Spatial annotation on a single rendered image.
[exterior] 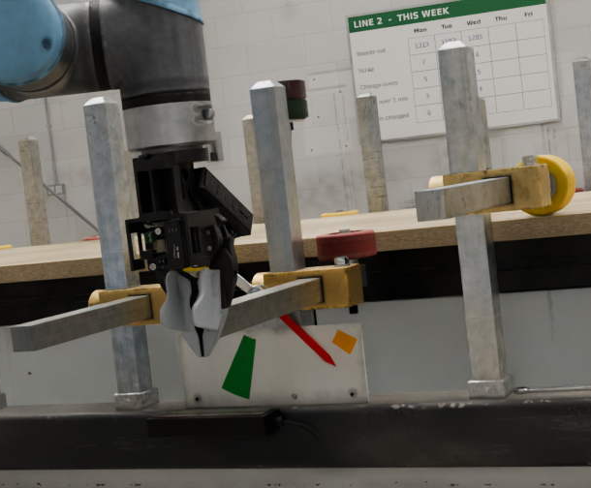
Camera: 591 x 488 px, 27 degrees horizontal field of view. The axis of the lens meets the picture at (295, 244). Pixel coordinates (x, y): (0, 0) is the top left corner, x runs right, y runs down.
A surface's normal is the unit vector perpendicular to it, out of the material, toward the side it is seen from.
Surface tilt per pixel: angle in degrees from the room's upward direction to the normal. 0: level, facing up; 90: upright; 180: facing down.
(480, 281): 90
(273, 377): 90
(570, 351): 90
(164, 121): 90
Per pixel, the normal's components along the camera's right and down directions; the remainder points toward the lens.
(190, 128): 0.51, -0.01
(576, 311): -0.40, 0.09
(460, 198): 0.91, -0.08
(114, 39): 0.05, 0.09
